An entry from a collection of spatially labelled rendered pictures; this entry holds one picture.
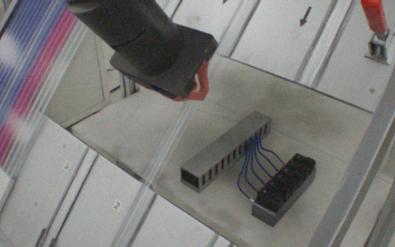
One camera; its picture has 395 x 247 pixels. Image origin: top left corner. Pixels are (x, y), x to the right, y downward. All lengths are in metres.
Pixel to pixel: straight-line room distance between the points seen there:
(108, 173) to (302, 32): 0.29
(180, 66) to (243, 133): 0.52
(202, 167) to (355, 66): 0.44
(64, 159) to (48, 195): 0.06
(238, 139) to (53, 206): 0.44
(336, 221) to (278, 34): 0.22
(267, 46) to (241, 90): 0.66
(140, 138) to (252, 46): 0.52
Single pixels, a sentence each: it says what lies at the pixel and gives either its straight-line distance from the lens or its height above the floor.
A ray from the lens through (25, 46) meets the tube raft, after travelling 0.72.
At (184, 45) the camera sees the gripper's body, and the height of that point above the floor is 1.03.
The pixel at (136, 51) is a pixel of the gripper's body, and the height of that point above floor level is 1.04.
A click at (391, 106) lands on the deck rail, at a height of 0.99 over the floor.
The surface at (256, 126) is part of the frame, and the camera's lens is 0.89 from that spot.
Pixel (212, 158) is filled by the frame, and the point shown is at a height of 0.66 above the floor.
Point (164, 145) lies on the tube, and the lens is 0.45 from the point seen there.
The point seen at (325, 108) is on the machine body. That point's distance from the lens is 1.07.
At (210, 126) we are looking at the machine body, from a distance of 0.96.
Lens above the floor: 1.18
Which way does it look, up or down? 35 degrees down
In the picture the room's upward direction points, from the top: straight up
